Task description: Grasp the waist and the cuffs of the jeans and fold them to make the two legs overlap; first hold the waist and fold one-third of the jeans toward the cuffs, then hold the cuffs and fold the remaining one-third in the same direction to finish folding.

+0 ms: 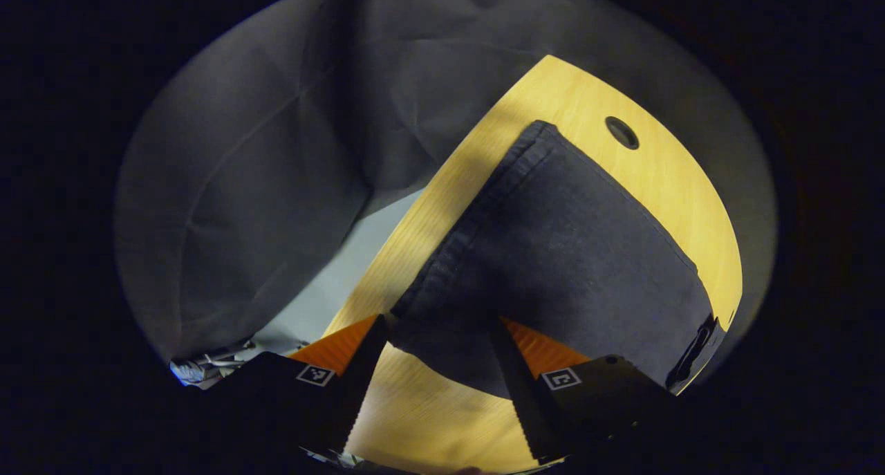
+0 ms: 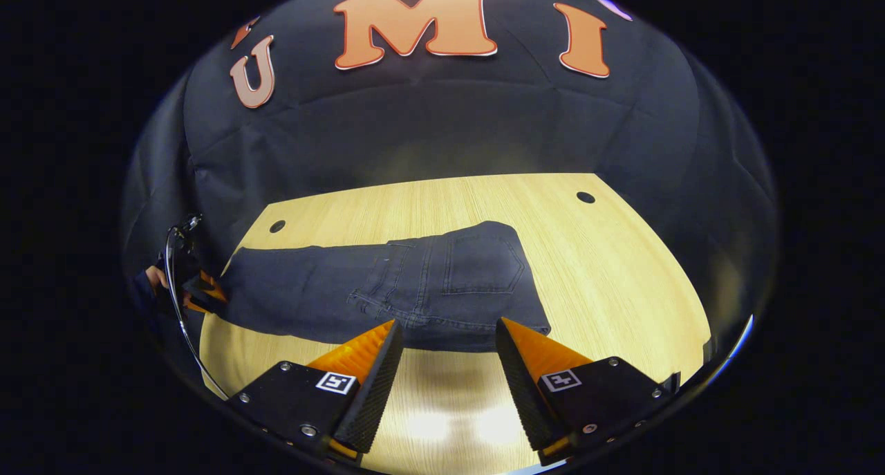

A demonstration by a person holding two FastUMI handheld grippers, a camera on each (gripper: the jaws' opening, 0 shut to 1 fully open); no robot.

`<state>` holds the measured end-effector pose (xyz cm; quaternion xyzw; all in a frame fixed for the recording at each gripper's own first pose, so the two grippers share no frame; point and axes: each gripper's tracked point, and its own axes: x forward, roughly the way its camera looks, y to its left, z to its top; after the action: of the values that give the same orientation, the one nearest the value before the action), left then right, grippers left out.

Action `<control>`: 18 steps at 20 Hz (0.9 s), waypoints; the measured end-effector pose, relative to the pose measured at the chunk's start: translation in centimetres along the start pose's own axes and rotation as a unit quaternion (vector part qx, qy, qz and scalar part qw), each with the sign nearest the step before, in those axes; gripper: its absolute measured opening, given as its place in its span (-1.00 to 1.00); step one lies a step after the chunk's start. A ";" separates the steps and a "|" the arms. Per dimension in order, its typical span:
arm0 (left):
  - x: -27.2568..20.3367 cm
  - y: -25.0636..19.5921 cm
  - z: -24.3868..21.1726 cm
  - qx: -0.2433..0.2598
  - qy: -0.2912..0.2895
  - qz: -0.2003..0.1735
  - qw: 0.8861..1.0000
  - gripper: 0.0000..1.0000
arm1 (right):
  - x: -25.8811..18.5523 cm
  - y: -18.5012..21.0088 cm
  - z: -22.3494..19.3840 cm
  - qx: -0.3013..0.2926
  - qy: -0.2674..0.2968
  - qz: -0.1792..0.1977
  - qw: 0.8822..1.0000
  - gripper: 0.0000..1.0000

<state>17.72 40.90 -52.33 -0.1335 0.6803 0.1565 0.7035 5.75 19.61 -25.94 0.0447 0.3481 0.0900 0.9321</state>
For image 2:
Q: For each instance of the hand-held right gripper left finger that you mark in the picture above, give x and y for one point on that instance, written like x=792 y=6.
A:
x=380 y=392

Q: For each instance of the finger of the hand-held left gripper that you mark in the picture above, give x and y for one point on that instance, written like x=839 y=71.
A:
x=193 y=301
x=211 y=290

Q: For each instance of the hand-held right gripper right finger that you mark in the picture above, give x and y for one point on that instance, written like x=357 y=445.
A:
x=518 y=392

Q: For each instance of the dark grey jeans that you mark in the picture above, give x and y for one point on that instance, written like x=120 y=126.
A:
x=332 y=281

